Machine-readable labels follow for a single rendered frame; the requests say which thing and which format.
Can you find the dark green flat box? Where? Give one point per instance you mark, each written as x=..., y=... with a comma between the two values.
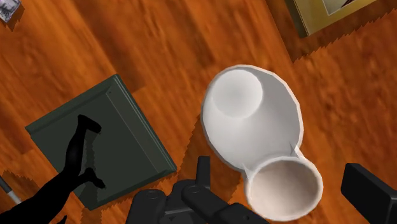
x=130, y=136

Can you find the black figure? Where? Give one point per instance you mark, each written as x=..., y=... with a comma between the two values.
x=73, y=155

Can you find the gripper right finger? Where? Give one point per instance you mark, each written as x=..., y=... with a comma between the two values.
x=372, y=192

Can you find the white bowl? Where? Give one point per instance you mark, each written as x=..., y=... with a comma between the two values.
x=273, y=124

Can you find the grey pen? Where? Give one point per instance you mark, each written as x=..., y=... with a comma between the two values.
x=8, y=190

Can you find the grey printed card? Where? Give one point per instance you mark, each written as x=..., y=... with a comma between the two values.
x=7, y=7

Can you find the white cup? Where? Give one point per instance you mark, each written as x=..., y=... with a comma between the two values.
x=283, y=189

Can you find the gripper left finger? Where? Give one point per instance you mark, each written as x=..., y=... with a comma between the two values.
x=198, y=198

